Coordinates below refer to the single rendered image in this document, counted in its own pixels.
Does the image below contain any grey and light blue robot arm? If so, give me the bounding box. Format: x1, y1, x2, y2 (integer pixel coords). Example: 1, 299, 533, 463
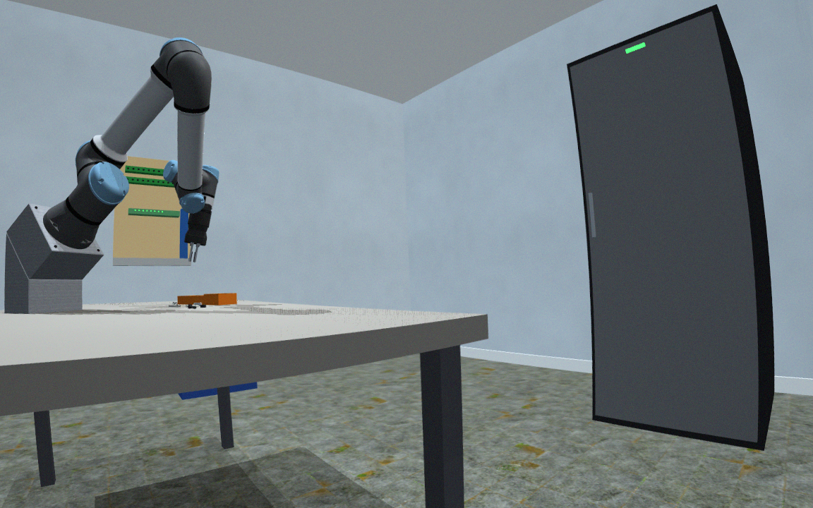
43, 37, 219, 249

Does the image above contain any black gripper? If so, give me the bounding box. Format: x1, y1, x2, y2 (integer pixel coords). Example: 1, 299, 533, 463
184, 195, 214, 262

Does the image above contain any orange rack of labelled bins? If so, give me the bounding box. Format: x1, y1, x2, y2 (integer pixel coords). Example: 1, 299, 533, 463
177, 293, 237, 306

